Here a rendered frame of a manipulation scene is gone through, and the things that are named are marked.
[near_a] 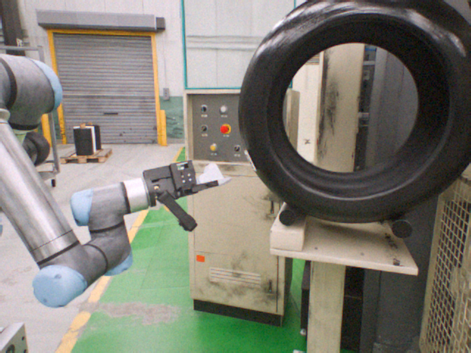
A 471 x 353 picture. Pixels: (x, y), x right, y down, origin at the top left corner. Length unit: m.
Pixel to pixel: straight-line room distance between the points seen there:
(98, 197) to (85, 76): 9.81
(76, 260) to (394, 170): 0.89
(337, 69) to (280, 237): 0.61
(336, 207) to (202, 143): 1.04
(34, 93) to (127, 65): 9.42
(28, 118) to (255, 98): 0.50
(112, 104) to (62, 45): 1.93
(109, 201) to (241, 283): 1.25
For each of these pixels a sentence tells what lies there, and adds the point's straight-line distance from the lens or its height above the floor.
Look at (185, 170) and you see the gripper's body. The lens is 0.76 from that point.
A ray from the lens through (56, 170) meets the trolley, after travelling 5.39.
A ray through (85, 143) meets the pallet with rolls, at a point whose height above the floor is 0.41.
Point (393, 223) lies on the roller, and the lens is 0.90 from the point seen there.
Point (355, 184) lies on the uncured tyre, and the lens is 1.11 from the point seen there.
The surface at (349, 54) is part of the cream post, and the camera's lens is 1.21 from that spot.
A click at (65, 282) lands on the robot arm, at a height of 0.91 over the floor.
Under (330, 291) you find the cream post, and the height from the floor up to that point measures 0.48.
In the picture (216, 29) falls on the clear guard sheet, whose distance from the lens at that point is 1.70.
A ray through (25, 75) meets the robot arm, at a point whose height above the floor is 1.25.
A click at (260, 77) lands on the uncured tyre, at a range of 0.82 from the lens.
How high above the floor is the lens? 1.21
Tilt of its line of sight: 13 degrees down
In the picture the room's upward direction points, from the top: straight up
